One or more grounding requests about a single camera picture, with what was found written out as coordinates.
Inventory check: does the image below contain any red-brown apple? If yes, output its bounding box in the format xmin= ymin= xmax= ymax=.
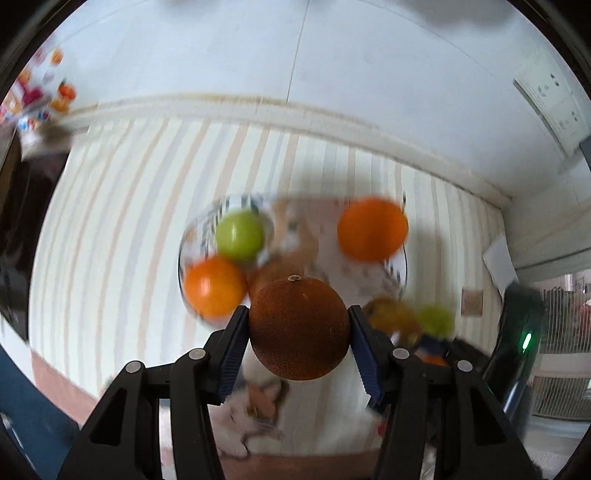
xmin=249 ymin=258 xmax=304 ymax=300
xmin=362 ymin=297 xmax=424 ymax=347

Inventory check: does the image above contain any floral oval plate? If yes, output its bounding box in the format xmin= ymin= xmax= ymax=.
xmin=177 ymin=194 xmax=409 ymax=320

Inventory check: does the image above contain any small orange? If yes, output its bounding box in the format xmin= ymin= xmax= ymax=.
xmin=417 ymin=352 xmax=449 ymax=367

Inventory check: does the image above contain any medium orange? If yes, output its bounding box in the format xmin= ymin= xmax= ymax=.
xmin=182 ymin=256 xmax=247 ymax=323

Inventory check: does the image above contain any white wall socket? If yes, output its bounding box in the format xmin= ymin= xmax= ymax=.
xmin=514 ymin=50 xmax=590 ymax=156

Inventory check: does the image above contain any white folded paper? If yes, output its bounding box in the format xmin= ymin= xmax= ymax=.
xmin=483 ymin=234 xmax=519 ymax=298

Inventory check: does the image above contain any brown round fruit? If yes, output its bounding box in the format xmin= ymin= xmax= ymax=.
xmin=249 ymin=275 xmax=349 ymax=381

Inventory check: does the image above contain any striped cat table mat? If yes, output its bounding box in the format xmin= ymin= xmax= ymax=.
xmin=28 ymin=115 xmax=518 ymax=480

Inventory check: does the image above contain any green apple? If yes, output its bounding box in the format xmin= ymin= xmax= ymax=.
xmin=215 ymin=210 xmax=266 ymax=263
xmin=418 ymin=304 xmax=455 ymax=339

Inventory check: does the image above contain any colourful fruit sticker box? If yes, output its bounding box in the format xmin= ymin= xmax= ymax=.
xmin=1 ymin=43 xmax=78 ymax=133

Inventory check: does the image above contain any brown mat label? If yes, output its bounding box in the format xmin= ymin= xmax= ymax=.
xmin=461 ymin=288 xmax=484 ymax=317

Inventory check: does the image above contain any large orange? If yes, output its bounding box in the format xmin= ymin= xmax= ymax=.
xmin=337 ymin=197 xmax=409 ymax=263

